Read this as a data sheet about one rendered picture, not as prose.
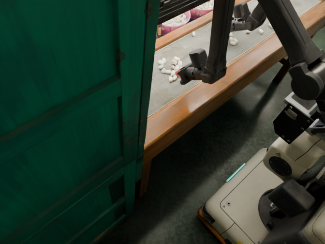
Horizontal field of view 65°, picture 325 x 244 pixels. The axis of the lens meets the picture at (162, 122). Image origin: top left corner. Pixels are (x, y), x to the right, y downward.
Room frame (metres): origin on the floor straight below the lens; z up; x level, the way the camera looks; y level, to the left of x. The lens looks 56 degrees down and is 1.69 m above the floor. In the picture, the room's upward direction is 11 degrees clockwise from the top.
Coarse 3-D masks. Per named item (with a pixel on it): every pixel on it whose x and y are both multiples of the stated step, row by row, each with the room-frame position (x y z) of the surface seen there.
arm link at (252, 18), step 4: (256, 8) 1.12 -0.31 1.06; (260, 8) 1.11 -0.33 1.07; (252, 12) 1.12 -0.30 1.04; (256, 12) 1.11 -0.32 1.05; (260, 12) 1.10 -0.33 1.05; (252, 16) 1.11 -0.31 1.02; (256, 16) 1.10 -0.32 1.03; (260, 16) 1.09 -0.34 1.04; (264, 16) 1.11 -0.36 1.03; (248, 20) 1.12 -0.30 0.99; (252, 20) 1.11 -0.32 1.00; (256, 20) 1.10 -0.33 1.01; (260, 20) 1.09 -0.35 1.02; (264, 20) 1.13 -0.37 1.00; (256, 24) 1.09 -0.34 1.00; (260, 24) 1.12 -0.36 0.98; (252, 28) 1.10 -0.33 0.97; (256, 28) 1.11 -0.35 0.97
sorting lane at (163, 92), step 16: (256, 0) 1.77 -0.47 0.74; (304, 0) 1.90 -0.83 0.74; (208, 32) 1.32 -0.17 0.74; (240, 32) 1.38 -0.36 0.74; (256, 32) 1.41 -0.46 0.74; (272, 32) 1.45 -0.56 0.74; (176, 48) 1.13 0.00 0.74; (192, 48) 1.15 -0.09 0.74; (208, 48) 1.18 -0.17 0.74; (240, 48) 1.24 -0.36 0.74; (160, 64) 0.98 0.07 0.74; (176, 64) 1.01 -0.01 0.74; (160, 80) 0.87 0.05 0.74; (176, 80) 0.89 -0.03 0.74; (192, 80) 0.92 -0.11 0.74; (160, 96) 0.77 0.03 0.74; (176, 96) 0.79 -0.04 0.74
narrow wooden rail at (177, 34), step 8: (240, 0) 1.69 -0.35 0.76; (248, 0) 1.73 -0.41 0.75; (208, 16) 1.44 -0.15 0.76; (192, 24) 1.33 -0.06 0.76; (200, 24) 1.35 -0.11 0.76; (176, 32) 1.23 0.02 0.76; (184, 32) 1.25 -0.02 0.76; (160, 40) 1.14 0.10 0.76; (168, 40) 1.15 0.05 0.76; (176, 40) 1.19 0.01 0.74; (160, 48) 1.10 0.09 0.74
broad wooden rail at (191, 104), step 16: (304, 16) 1.65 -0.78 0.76; (320, 16) 1.69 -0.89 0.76; (256, 48) 1.23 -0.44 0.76; (272, 48) 1.26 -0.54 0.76; (240, 64) 1.07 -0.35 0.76; (256, 64) 1.10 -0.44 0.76; (272, 64) 1.31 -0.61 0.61; (224, 80) 0.94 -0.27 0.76; (240, 80) 0.99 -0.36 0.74; (192, 96) 0.79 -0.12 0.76; (208, 96) 0.81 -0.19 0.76; (224, 96) 0.91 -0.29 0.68; (160, 112) 0.67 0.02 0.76; (176, 112) 0.68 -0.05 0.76; (192, 112) 0.70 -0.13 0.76; (208, 112) 0.82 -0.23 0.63; (160, 128) 0.58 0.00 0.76; (176, 128) 0.62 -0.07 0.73; (160, 144) 0.55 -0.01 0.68; (144, 160) 0.48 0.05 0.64
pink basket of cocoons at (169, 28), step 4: (188, 12) 1.45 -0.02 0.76; (188, 16) 1.42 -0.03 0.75; (188, 20) 1.36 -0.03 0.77; (184, 24) 1.32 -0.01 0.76; (164, 28) 1.28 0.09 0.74; (168, 28) 1.28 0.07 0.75; (172, 28) 1.28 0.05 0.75; (176, 28) 1.30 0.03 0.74; (164, 32) 1.29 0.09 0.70; (168, 32) 1.29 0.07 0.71
